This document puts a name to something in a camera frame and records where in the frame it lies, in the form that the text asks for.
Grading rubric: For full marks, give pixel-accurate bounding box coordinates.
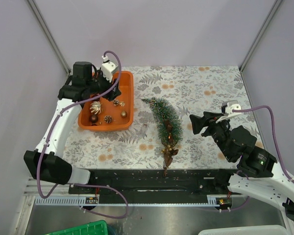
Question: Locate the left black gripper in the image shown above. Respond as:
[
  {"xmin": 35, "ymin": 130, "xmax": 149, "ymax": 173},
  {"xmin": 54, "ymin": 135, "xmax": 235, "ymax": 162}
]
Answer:
[{"xmin": 87, "ymin": 69, "xmax": 121, "ymax": 101}]

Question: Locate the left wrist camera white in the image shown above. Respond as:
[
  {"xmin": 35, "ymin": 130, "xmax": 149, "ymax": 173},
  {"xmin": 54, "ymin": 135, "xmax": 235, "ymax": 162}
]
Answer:
[{"xmin": 100, "ymin": 55, "xmax": 119, "ymax": 83}]

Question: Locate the white slotted cable duct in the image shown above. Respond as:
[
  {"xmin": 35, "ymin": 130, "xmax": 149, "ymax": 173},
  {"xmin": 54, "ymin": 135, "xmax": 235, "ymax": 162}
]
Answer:
[{"xmin": 34, "ymin": 196, "xmax": 220, "ymax": 207}]

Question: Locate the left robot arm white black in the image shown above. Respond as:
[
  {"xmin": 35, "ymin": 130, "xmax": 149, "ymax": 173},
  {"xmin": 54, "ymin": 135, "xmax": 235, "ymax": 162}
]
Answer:
[{"xmin": 24, "ymin": 57, "xmax": 121, "ymax": 193}]

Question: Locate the gold striped bauble ornament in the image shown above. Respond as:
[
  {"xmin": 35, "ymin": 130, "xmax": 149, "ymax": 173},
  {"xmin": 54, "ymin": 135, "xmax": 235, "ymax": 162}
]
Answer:
[{"xmin": 89, "ymin": 101, "xmax": 102, "ymax": 115}]

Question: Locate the floral patterned table mat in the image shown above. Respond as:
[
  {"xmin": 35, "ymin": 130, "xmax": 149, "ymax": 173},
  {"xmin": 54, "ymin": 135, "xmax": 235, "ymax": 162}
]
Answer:
[{"xmin": 63, "ymin": 66, "xmax": 250, "ymax": 169}]

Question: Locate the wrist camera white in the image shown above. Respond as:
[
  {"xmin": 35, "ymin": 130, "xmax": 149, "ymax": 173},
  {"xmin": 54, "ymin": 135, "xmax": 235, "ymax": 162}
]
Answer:
[
  {"xmin": 100, "ymin": 55, "xmax": 119, "ymax": 83},
  {"xmin": 216, "ymin": 100, "xmax": 242, "ymax": 123}
]

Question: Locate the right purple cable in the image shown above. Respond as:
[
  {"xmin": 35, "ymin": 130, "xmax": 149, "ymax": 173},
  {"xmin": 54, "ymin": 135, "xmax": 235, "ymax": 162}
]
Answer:
[{"xmin": 198, "ymin": 105, "xmax": 294, "ymax": 212}]

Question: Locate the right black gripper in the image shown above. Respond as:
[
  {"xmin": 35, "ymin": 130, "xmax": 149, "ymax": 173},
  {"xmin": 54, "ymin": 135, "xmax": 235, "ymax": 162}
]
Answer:
[{"xmin": 188, "ymin": 111, "xmax": 233, "ymax": 160}]

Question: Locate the orange plastic bin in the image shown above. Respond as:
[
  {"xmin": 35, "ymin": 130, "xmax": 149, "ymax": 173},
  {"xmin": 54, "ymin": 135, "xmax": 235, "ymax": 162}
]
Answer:
[{"xmin": 78, "ymin": 71, "xmax": 134, "ymax": 132}]

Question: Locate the small gold ornament cluster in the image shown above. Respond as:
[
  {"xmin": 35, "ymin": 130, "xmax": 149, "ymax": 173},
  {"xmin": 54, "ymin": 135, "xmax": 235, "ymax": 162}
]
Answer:
[{"xmin": 113, "ymin": 99, "xmax": 128, "ymax": 118}]

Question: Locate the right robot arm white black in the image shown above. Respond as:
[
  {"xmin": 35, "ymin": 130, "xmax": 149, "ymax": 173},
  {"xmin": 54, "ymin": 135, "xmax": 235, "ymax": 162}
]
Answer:
[{"xmin": 190, "ymin": 110, "xmax": 294, "ymax": 221}]

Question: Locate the small green christmas tree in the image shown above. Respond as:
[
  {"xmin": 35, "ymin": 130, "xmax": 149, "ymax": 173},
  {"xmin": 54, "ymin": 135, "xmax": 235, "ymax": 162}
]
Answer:
[{"xmin": 142, "ymin": 97, "xmax": 183, "ymax": 148}]

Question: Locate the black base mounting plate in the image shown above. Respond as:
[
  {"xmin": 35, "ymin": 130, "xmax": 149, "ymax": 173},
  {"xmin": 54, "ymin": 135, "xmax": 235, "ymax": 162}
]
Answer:
[{"xmin": 69, "ymin": 169, "xmax": 235, "ymax": 203}]

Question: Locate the white plastic container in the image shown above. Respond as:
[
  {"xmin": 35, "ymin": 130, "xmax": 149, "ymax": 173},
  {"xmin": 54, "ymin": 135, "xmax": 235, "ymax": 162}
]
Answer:
[{"xmin": 198, "ymin": 225, "xmax": 289, "ymax": 235}]

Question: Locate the frosted pine cone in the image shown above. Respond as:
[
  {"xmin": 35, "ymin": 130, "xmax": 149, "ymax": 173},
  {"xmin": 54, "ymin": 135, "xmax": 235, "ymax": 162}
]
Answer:
[{"xmin": 104, "ymin": 115, "xmax": 113, "ymax": 124}]

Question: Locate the green plastic crate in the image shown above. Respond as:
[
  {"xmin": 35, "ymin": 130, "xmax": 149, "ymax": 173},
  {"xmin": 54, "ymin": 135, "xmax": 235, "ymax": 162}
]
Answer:
[{"xmin": 49, "ymin": 220, "xmax": 108, "ymax": 235}]

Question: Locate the brown leaf decoration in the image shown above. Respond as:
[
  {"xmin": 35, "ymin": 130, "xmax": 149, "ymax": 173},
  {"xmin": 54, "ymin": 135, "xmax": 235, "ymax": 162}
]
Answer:
[{"xmin": 161, "ymin": 120, "xmax": 178, "ymax": 177}]

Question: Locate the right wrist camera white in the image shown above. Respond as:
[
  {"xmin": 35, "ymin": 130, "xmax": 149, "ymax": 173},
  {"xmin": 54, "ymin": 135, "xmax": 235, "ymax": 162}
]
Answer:
[{"xmin": 216, "ymin": 100, "xmax": 242, "ymax": 123}]

